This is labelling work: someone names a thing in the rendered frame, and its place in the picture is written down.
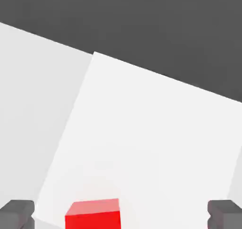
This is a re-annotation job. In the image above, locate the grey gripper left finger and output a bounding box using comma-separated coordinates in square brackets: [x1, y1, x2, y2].
[0, 199, 35, 229]

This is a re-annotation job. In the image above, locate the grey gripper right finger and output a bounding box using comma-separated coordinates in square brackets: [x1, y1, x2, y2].
[207, 199, 242, 229]

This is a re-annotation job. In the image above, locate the small red cube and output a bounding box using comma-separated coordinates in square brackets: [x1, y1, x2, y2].
[64, 198, 121, 229]

